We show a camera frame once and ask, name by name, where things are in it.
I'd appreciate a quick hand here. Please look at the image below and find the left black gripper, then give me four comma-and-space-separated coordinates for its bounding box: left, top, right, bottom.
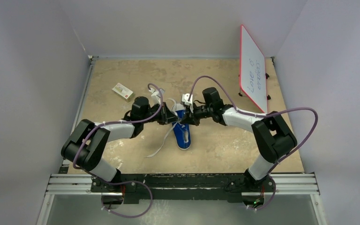
141, 102, 180, 125

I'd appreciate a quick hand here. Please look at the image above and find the white shoelace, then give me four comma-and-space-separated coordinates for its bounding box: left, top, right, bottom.
144, 98, 178, 158

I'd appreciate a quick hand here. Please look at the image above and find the blue canvas sneaker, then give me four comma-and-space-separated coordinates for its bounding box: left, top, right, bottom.
171, 103, 191, 150

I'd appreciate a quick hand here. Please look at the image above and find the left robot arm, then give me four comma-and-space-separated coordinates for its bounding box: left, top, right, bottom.
61, 97, 179, 192

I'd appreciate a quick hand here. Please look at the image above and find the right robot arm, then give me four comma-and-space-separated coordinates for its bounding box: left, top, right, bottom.
181, 87, 297, 191

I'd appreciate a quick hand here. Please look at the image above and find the small white red box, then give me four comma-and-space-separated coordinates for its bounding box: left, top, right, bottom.
112, 83, 134, 102

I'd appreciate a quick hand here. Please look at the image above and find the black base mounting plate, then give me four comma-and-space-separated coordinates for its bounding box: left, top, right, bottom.
91, 173, 275, 204

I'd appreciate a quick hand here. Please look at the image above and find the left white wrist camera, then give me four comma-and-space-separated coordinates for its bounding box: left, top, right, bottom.
149, 88, 165, 105

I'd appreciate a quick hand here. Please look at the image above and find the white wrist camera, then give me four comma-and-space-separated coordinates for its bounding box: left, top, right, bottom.
181, 93, 194, 114
149, 88, 165, 105

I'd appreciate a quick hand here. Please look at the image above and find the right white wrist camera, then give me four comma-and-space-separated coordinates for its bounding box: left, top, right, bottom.
181, 93, 194, 114

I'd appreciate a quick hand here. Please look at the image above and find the white board red frame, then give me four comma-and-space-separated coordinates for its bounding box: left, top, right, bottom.
239, 24, 268, 113

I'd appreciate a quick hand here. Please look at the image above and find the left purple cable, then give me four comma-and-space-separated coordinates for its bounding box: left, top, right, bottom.
72, 83, 164, 218

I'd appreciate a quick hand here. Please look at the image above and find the purple cable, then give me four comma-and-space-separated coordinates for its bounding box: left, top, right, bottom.
72, 83, 164, 218
188, 75, 319, 212

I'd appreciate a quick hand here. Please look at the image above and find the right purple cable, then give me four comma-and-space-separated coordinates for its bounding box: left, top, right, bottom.
188, 75, 319, 212

